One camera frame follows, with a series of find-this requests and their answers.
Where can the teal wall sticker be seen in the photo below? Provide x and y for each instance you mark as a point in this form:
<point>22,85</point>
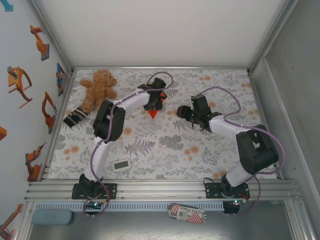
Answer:
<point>7,5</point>

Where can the blue orange wall sticker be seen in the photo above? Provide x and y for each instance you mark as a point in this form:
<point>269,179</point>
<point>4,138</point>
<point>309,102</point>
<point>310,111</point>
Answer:
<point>60,77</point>

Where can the orange cloth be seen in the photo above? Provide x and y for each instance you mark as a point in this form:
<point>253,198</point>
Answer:
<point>153,114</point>

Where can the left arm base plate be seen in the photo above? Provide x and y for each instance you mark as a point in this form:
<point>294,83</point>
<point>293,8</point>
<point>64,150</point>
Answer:
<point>110,191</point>

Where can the brown teddy bear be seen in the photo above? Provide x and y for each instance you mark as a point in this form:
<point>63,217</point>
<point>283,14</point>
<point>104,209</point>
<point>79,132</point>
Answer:
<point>98,92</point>

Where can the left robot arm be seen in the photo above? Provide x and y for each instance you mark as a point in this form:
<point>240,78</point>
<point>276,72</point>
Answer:
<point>102,122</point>

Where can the white digital timer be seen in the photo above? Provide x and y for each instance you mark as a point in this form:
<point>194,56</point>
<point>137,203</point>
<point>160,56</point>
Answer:
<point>121,165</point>

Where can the aluminium profile frame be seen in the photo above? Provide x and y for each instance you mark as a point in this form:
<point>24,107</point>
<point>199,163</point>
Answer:
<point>160,192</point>

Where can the orange claw machine sticker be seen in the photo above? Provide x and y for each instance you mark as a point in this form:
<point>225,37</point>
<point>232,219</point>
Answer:
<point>16,80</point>

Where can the blue-grey sponge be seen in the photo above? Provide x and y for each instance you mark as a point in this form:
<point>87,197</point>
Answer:
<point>51,217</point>

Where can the red striped printed packet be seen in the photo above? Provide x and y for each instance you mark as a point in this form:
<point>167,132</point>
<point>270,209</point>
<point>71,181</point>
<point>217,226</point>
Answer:
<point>186,213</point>

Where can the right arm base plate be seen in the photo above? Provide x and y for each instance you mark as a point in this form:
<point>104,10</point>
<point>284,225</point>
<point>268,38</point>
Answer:
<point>212,191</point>

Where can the floral table mat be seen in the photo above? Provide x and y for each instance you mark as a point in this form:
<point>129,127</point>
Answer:
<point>160,155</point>

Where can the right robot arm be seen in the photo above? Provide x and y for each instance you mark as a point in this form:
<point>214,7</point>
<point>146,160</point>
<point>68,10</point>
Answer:
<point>260,155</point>

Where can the orange block sticker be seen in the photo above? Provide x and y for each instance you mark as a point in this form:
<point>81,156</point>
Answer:
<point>2,133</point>

